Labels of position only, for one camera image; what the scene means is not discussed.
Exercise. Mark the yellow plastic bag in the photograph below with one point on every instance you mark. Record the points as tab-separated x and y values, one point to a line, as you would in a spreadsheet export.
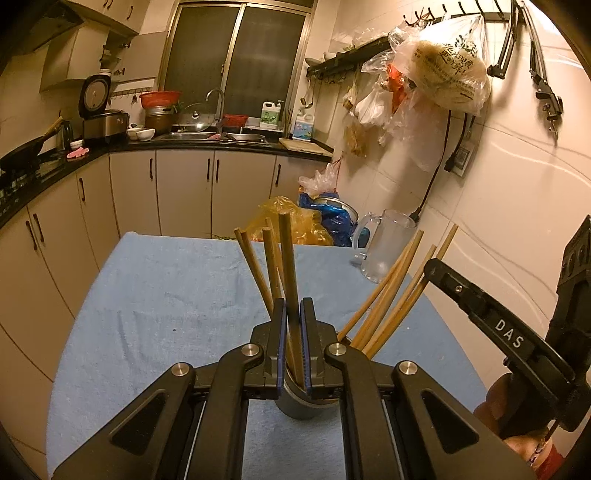
304	230

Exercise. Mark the clear glass pitcher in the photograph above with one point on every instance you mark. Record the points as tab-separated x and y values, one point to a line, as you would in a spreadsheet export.
383	249

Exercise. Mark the blue table cloth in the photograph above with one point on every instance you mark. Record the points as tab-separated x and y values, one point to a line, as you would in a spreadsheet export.
161	300

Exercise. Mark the glass pot lid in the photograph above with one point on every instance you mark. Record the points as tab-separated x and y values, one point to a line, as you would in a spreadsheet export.
196	117

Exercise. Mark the dark grey chopstick holder cup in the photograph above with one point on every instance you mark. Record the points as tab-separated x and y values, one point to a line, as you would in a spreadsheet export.
295	408

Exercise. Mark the hanging clear plastic bags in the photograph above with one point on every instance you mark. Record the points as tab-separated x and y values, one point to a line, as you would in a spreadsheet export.
443	69

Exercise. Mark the blue label bottle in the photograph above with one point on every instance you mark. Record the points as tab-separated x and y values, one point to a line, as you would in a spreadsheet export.
303	129

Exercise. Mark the white plastic bag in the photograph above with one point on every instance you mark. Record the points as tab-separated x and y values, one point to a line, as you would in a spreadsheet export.
323	180

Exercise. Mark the wooden cutting board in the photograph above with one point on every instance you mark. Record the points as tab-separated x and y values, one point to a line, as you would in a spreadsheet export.
304	146

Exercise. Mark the black kitchen countertop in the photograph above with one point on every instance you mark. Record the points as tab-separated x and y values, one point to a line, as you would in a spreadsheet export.
129	146

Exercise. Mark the pink cloth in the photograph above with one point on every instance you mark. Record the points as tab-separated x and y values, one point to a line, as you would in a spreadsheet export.
77	153

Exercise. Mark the black wall hook rail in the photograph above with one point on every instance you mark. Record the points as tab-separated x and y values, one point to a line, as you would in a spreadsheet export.
496	16

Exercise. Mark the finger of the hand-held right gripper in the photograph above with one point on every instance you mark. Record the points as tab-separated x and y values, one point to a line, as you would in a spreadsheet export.
508	330

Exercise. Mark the metal kettle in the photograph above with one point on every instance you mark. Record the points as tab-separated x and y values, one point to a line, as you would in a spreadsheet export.
67	136

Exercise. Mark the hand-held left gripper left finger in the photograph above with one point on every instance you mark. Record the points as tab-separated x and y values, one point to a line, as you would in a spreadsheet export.
280	350

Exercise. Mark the black wall rack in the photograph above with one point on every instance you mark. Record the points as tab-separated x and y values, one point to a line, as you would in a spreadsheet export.
341	60

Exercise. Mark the silver rice cooker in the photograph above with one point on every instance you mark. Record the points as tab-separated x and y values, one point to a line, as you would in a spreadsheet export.
104	124

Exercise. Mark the red plastic basket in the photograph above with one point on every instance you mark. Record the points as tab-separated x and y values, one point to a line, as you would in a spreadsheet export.
236	121

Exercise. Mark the dark range hood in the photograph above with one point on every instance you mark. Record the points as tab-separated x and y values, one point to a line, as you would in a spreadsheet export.
41	23

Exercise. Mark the black hanging metal tool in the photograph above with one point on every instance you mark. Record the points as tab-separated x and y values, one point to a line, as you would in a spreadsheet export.
549	99

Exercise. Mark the white detergent jug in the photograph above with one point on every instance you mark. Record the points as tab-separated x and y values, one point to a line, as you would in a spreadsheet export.
270	117

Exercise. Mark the white bowls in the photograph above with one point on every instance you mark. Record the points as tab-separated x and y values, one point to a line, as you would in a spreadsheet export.
143	134

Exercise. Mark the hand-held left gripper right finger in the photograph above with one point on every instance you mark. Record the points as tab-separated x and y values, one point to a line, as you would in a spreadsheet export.
305	350

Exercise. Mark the metal sink faucet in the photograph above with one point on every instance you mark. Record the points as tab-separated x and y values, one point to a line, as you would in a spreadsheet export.
223	110

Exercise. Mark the blue plastic bag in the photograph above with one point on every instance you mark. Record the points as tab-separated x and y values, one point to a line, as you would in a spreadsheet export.
337	217

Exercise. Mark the black wok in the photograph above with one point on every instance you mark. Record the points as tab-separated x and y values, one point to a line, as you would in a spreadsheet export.
21	154

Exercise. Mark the black gas stove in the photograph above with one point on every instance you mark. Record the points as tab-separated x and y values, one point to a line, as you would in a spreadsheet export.
18	182

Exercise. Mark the wall power socket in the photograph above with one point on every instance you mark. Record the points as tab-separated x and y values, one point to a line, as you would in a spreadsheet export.
464	159

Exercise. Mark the bunch of wooden chopsticks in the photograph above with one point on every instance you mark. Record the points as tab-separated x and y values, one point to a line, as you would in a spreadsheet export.
371	334

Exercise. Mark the red plastic basin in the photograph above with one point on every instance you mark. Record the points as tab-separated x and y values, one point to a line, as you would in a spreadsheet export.
159	98

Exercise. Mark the dark kitchen window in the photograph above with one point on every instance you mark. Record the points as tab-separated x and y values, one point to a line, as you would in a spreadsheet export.
268	55

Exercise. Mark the beige kitchen cabinets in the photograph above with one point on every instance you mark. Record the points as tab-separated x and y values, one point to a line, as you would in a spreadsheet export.
184	194

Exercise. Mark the metal kitchen sink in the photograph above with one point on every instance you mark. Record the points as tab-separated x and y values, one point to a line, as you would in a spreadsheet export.
194	136

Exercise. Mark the wooden chopstick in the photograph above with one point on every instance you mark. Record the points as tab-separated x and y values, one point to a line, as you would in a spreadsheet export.
288	267

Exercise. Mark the beige wall cabinets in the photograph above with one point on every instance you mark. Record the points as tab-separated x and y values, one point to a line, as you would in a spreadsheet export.
74	55

